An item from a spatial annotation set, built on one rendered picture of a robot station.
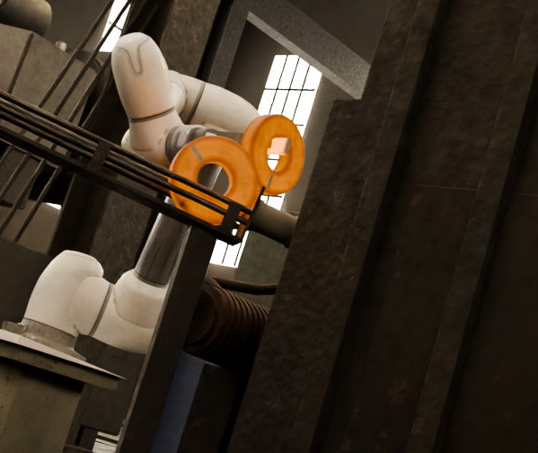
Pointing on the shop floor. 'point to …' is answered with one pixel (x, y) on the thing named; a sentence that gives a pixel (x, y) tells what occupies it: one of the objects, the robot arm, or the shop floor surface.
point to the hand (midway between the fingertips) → (274, 146)
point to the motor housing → (220, 306)
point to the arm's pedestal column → (20, 408)
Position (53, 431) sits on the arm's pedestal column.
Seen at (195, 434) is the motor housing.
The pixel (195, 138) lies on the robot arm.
